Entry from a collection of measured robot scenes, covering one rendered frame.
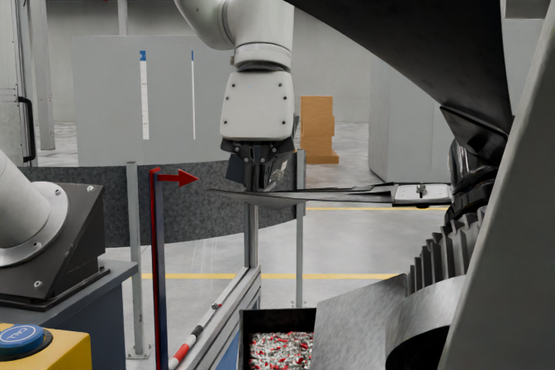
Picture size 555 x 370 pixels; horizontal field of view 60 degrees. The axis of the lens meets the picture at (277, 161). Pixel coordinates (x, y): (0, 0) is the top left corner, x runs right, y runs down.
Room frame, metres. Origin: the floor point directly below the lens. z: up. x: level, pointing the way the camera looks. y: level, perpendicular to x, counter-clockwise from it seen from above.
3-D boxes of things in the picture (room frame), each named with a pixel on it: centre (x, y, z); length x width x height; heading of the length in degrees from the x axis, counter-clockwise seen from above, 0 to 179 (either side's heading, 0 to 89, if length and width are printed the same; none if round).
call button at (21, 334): (0.40, 0.23, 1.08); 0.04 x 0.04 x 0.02
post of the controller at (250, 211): (1.16, 0.07, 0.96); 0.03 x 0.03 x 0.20; 78
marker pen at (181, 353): (0.75, 0.16, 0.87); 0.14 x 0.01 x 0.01; 168
